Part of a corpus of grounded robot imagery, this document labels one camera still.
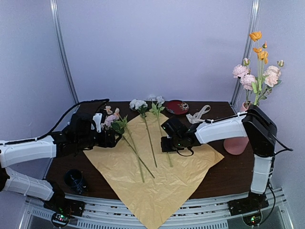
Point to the left aluminium frame post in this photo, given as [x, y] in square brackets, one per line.
[63, 55]

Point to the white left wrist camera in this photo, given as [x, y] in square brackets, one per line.
[97, 122]

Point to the pink cylindrical vase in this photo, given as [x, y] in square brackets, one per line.
[236, 146]

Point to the white blue flower stem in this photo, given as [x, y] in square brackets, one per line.
[156, 109]

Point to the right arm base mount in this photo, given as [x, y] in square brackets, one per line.
[249, 208]

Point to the grey printed ribbon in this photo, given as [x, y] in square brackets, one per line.
[197, 117]

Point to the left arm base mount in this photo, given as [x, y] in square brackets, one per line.
[64, 209]

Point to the dark blue cup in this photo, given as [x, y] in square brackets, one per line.
[75, 180]

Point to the peach pink flower stem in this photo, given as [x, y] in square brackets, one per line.
[119, 125]

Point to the orange flower stem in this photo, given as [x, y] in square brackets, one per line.
[262, 60]

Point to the light pink rose stem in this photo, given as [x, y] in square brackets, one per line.
[272, 78]

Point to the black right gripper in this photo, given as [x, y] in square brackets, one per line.
[165, 148]

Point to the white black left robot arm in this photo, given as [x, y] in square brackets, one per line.
[83, 132]

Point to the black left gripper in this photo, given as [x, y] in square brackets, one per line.
[111, 142]

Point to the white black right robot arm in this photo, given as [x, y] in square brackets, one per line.
[253, 124]

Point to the orange yellow wrapping paper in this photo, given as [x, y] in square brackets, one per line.
[176, 177]

